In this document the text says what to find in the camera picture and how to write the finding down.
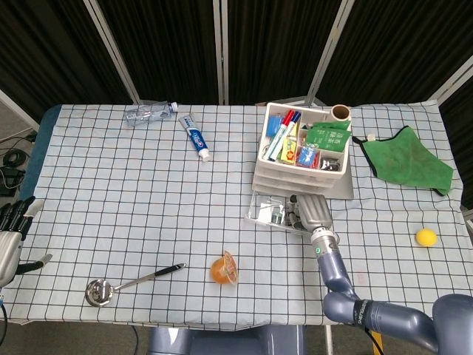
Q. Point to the checkered white tablecloth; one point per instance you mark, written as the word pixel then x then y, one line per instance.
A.
pixel 148 203

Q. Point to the green tea packet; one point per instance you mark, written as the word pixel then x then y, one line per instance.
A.
pixel 327 138

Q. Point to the yellow floor strip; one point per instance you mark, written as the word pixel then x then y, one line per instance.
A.
pixel 377 338

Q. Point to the blue cap whiteboard marker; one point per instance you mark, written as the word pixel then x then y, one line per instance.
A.
pixel 296 116

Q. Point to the clear plastic water bottle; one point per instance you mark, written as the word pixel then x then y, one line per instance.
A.
pixel 148 114

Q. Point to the yellow snack packet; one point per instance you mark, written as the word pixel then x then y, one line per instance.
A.
pixel 288 151

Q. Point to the cardboard roll tube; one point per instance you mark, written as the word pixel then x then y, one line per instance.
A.
pixel 340 111

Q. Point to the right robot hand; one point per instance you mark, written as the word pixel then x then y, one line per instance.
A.
pixel 314 212

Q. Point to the black folding screen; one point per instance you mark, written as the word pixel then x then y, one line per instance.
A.
pixel 166 44

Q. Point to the green microfibre cloth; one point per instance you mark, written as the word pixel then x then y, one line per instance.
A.
pixel 406 159

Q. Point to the black metal binder clip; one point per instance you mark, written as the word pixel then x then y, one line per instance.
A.
pixel 330 163

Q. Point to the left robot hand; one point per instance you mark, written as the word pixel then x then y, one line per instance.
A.
pixel 7 255

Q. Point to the red cap whiteboard marker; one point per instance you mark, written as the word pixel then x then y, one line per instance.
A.
pixel 288 116

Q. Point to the white drawer organizer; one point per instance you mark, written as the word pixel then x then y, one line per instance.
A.
pixel 288 166

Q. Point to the blue red candy packet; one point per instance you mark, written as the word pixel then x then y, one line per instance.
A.
pixel 306 156

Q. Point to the orange jelly cup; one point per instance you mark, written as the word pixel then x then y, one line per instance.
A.
pixel 221 271

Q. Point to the grey robot torso base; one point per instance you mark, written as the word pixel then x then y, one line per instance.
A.
pixel 221 342

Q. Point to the blue white toothpaste tube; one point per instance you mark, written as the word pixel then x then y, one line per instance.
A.
pixel 196 138

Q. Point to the yellow foam ball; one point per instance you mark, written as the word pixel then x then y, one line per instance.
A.
pixel 426 237

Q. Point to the white table leg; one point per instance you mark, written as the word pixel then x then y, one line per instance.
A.
pixel 329 342

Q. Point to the small white plastic piece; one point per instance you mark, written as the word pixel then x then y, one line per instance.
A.
pixel 265 212

